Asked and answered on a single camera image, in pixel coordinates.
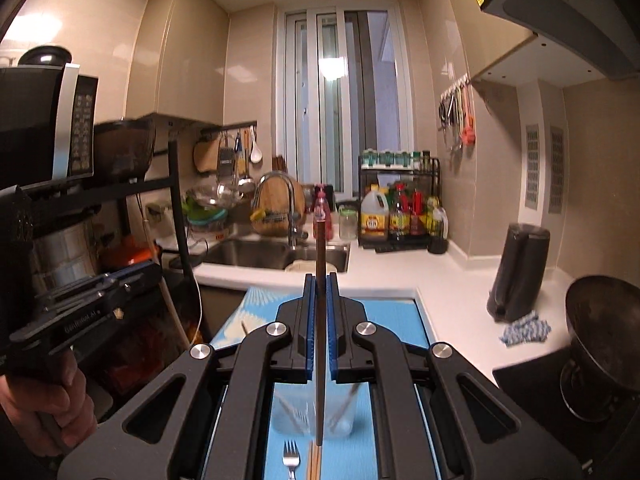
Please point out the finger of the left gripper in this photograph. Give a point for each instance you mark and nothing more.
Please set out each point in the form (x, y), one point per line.
(130, 274)

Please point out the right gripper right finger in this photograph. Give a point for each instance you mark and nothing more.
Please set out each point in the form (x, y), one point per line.
(435, 415)

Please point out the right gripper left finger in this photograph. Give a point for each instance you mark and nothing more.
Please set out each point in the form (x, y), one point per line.
(207, 415)

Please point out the wooden chopstick three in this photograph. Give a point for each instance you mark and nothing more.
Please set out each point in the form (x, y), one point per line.
(344, 406)

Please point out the white handled metal fork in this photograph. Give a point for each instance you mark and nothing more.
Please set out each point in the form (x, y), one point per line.
(291, 458)

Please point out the wooden chopstick six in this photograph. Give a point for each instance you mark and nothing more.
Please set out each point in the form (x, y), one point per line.
(309, 472)

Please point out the wooden chopstick five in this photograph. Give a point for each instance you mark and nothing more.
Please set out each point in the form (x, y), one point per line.
(320, 331)

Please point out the wooden chopstick seven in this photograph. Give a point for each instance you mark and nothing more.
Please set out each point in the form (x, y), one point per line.
(316, 462)

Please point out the chrome kitchen faucet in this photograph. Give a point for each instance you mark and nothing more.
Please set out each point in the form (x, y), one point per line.
(282, 204)

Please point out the person's left hand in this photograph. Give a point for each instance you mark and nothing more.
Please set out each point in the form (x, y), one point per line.
(65, 398)

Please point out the orange pot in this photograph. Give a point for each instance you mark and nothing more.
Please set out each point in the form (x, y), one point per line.
(127, 253)

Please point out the steel stock pot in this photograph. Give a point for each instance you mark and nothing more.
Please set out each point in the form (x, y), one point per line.
(64, 257)

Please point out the clear plastic utensil holder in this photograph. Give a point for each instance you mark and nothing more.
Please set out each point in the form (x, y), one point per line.
(303, 398)

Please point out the stainless steel sink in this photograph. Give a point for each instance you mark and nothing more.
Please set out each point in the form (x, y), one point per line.
(259, 254)

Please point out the blue white dish cloth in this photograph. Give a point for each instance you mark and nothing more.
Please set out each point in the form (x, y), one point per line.
(528, 328)

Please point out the black shelving rack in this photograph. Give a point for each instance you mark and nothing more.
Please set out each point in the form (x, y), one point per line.
(32, 212)

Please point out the metal bowl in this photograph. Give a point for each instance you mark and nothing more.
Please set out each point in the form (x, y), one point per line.
(221, 196)

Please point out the dark bowl on shelf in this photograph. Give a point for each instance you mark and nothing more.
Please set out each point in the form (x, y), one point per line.
(123, 149)

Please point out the black electric kettle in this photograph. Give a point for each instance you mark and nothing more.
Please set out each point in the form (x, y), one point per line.
(520, 272)

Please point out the black gas stove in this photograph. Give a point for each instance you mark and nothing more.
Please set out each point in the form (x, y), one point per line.
(594, 419)

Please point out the metal box grater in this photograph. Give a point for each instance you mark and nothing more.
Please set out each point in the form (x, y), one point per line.
(226, 162)

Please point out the white plate in sink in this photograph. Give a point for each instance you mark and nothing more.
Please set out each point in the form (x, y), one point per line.
(308, 266)

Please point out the microwave oven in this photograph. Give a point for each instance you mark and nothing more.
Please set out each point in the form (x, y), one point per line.
(47, 119)

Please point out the wooden cutting board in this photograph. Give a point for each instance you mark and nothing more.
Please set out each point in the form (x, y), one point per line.
(277, 204)

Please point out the white hanging ladle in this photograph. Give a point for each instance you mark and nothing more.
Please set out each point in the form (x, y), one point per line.
(255, 151)

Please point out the black wok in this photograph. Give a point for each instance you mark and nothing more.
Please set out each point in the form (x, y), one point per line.
(602, 317)

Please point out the dark soy sauce bottle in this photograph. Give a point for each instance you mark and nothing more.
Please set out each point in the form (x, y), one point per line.
(399, 213)

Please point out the yellow label oil jug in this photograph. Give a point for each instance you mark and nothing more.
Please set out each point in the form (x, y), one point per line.
(374, 215)

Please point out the glass jar green lid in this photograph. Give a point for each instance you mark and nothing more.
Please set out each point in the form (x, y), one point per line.
(348, 222)

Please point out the pink dish soap bottle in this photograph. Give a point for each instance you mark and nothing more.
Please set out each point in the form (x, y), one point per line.
(322, 214)

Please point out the black condiment rack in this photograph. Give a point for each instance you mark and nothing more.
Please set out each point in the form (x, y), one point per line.
(419, 171)

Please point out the hanging utensil set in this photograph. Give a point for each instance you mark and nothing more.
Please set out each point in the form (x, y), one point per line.
(456, 116)

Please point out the range hood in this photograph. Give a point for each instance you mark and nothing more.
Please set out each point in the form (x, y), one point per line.
(604, 33)

